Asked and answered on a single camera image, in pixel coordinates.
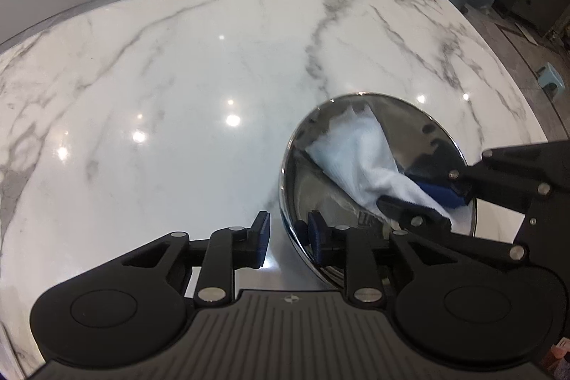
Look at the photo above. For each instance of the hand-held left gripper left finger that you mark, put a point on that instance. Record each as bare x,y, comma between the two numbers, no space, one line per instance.
262,235

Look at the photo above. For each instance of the white cloth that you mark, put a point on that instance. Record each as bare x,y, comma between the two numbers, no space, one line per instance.
356,153

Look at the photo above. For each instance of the small blue stool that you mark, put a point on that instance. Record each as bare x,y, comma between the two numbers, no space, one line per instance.
551,79

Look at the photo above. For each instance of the stainless steel bowl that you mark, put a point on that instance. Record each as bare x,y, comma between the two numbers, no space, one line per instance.
414,126

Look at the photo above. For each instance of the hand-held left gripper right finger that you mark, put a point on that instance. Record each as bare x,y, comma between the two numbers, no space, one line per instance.
316,235

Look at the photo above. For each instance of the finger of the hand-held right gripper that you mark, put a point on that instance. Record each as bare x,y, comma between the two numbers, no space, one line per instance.
400,208
438,189

